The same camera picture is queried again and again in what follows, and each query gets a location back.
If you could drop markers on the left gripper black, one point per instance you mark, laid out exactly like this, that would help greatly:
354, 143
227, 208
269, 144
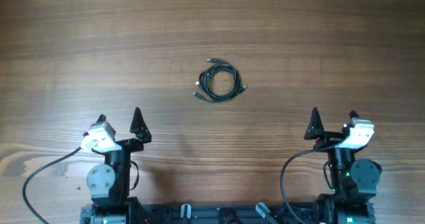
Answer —
141, 133

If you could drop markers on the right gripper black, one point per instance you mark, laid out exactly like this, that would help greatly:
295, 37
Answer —
333, 135

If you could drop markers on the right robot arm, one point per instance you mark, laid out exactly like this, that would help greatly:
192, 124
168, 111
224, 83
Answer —
354, 182

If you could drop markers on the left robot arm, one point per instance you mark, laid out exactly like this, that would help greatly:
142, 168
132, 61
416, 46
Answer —
109, 183

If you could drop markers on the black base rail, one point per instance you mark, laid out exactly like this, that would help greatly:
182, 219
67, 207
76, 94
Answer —
302, 213

